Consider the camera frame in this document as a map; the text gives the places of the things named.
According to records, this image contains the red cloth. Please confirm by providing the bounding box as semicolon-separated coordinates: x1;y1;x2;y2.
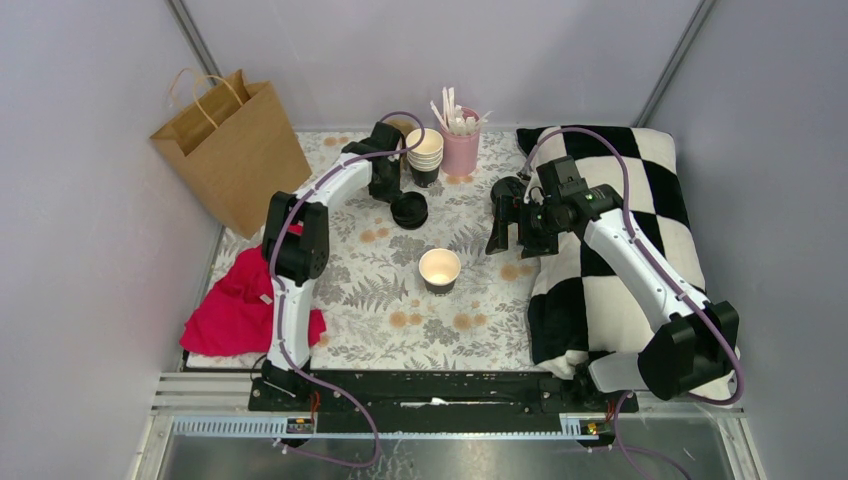
179;228;327;358

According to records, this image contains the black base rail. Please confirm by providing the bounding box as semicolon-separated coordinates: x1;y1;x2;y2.
248;370;621;435

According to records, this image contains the stack of paper cups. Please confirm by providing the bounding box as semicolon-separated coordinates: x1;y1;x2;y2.
405;128;444;188

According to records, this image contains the pink straw holder cup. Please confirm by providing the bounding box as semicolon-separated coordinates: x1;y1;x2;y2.
440;126;480;177

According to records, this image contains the stack of black lids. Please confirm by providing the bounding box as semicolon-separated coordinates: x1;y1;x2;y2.
390;192;429;230

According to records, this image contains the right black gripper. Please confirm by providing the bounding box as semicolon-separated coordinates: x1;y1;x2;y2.
484;195;568;260

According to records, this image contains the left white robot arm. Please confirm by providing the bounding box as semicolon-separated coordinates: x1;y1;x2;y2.
261;122;405;411

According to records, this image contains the brown cardboard cup carrier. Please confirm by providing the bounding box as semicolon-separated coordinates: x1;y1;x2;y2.
388;118;417;138

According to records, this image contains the black paper coffee cup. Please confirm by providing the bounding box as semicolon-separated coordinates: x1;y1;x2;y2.
490;176;527;223

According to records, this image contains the floral table mat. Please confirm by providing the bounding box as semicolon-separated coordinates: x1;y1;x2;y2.
185;130;551;372

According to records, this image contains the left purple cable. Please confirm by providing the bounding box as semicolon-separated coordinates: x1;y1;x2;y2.
268;111;427;470

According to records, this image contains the brown paper bag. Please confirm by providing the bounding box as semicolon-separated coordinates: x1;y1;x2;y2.
150;70;312;239

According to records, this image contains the black cup lid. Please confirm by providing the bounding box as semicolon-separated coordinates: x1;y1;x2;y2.
490;176;527;201

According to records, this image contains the wrapped paper straws bundle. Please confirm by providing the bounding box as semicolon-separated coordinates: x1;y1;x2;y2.
430;87;492;137

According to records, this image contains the black white checkered pillow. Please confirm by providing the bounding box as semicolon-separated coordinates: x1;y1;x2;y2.
517;125;706;379

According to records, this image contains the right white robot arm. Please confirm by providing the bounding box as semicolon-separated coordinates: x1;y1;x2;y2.
486;157;739;412

